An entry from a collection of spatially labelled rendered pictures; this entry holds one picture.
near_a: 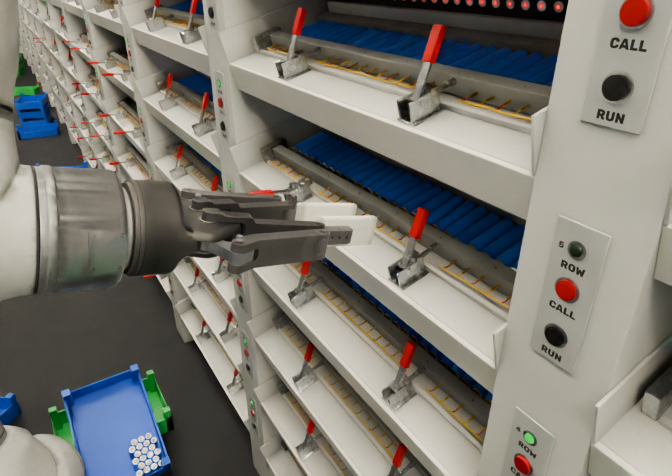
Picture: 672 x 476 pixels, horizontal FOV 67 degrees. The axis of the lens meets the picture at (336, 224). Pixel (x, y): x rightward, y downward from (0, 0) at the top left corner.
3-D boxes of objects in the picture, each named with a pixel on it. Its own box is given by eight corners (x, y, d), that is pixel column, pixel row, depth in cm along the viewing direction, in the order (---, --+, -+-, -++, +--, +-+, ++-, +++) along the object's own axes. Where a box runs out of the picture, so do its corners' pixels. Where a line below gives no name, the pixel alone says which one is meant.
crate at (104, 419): (171, 470, 138) (171, 462, 132) (92, 508, 129) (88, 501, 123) (138, 374, 152) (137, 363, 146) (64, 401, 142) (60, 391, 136)
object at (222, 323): (249, 389, 128) (231, 354, 120) (177, 278, 173) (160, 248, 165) (315, 344, 135) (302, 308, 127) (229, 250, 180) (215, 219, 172)
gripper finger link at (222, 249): (178, 216, 40) (189, 243, 36) (242, 219, 42) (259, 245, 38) (175, 243, 41) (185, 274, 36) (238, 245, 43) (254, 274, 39)
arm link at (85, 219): (38, 320, 33) (133, 309, 37) (42, 190, 30) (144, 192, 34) (26, 260, 40) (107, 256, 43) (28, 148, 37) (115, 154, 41)
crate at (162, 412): (64, 478, 136) (56, 458, 132) (54, 427, 151) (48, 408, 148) (174, 429, 150) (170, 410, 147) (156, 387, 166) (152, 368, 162)
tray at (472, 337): (499, 400, 49) (494, 334, 44) (246, 192, 95) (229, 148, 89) (625, 293, 56) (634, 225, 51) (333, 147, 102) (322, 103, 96)
